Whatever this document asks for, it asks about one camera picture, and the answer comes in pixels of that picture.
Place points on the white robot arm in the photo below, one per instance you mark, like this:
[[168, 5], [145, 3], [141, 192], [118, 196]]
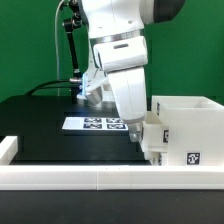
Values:
[[115, 20]]

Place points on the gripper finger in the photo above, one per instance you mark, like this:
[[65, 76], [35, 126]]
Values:
[[135, 132]]

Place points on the white drawer cabinet frame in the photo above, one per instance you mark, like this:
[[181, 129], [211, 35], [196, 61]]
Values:
[[195, 134]]

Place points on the white fence rail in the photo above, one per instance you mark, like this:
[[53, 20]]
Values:
[[8, 149], [30, 177]]

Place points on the white left fence rail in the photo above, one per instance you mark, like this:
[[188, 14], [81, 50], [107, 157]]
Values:
[[8, 149]]

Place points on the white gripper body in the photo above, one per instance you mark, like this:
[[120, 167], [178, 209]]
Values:
[[123, 63]]

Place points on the white front drawer box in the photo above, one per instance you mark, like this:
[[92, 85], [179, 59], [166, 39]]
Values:
[[157, 158]]

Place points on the white drawer box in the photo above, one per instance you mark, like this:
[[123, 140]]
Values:
[[157, 158], [155, 134]]

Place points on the white front fence rail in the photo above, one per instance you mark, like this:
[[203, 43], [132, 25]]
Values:
[[30, 177]]

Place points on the white marker sheet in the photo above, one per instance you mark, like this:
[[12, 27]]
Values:
[[94, 123]]

